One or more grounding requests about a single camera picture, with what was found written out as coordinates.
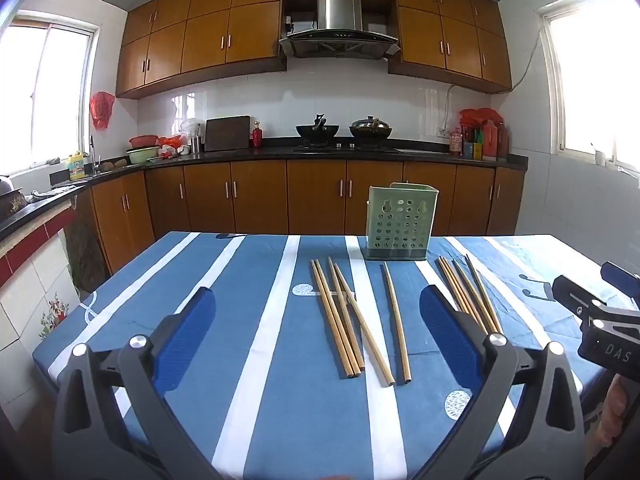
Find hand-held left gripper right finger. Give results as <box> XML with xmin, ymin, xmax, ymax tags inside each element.
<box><xmin>415</xmin><ymin>284</ymin><xmax>586</xmax><ymax>480</ymax></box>

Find red plastic bag on hook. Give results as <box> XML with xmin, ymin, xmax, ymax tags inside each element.
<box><xmin>89</xmin><ymin>91</ymin><xmax>115</xmax><ymax>131</ymax></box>

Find brown woven sack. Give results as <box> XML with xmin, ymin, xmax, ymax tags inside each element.
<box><xmin>64</xmin><ymin>217</ymin><xmax>108</xmax><ymax>293</ymax></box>

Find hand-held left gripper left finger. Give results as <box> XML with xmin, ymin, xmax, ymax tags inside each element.
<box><xmin>52</xmin><ymin>286</ymin><xmax>226</xmax><ymax>480</ymax></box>

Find large red plastic bag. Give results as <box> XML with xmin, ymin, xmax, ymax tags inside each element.
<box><xmin>459</xmin><ymin>108</ymin><xmax>506</xmax><ymax>133</ymax></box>

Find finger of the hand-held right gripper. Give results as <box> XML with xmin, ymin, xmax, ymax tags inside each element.
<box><xmin>552</xmin><ymin>275</ymin><xmax>608</xmax><ymax>322</ymax></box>
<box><xmin>600</xmin><ymin>261</ymin><xmax>640</xmax><ymax>307</ymax></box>

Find white plastic bag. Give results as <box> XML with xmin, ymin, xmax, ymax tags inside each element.
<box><xmin>179</xmin><ymin>118</ymin><xmax>206</xmax><ymax>141</ymax></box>

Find colourful seasoning boxes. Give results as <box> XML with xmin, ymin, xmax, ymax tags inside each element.
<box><xmin>462</xmin><ymin>130</ymin><xmax>485</xmax><ymax>161</ymax></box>

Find window with sliding pane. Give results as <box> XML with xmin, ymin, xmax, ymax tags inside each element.
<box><xmin>0</xmin><ymin>10</ymin><xmax>101</xmax><ymax>176</ymax></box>

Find brown wall cabinets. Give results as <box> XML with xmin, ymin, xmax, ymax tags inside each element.
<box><xmin>115</xmin><ymin>0</ymin><xmax>513</xmax><ymax>100</ymax></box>

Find person's right hand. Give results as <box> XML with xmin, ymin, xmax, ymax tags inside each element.
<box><xmin>601</xmin><ymin>375</ymin><xmax>627</xmax><ymax>447</ymax></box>

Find dark patterned pot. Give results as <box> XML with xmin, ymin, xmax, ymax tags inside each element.
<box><xmin>0</xmin><ymin>175</ymin><xmax>26</xmax><ymax>218</ymax></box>

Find blue white striped tablecloth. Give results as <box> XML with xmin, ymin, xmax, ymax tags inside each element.
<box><xmin>32</xmin><ymin>231</ymin><xmax>640</xmax><ymax>480</ymax></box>

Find steel range hood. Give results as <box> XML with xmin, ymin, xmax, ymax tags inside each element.
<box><xmin>278</xmin><ymin>0</ymin><xmax>402</xmax><ymax>60</ymax></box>

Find red orange plastic bag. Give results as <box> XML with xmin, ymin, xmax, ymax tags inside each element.
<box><xmin>156</xmin><ymin>135</ymin><xmax>188</xmax><ymax>157</ymax></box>

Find black wok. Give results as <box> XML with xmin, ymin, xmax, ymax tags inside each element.
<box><xmin>295</xmin><ymin>114</ymin><xmax>340</xmax><ymax>140</ymax></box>

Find brown base cabinets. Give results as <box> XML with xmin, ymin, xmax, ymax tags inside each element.
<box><xmin>90</xmin><ymin>159</ymin><xmax>526</xmax><ymax>273</ymax></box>

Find black pot with lid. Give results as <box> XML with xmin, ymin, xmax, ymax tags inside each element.
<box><xmin>348</xmin><ymin>115</ymin><xmax>393</xmax><ymax>139</ymax></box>

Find dark cutting board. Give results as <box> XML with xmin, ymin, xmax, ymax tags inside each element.
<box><xmin>205</xmin><ymin>115</ymin><xmax>251</xmax><ymax>152</ymax></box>

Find black kitchen countertop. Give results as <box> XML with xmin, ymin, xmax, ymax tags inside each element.
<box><xmin>0</xmin><ymin>145</ymin><xmax>529</xmax><ymax>241</ymax></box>

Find window with white frame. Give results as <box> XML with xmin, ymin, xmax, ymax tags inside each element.
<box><xmin>535</xmin><ymin>0</ymin><xmax>640</xmax><ymax>176</ymax></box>

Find green basin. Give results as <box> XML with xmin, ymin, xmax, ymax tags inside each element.
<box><xmin>126</xmin><ymin>146</ymin><xmax>160</xmax><ymax>165</ymax></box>

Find gas stove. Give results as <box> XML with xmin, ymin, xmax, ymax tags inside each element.
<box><xmin>292</xmin><ymin>141</ymin><xmax>401</xmax><ymax>154</ymax></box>

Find green perforated chopstick holder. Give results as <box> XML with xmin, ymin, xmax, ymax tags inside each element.
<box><xmin>364</xmin><ymin>182</ymin><xmax>440</xmax><ymax>262</ymax></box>

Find orange red bottle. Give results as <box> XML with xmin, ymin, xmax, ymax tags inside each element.
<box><xmin>482</xmin><ymin>121</ymin><xmax>499</xmax><ymax>161</ymax></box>

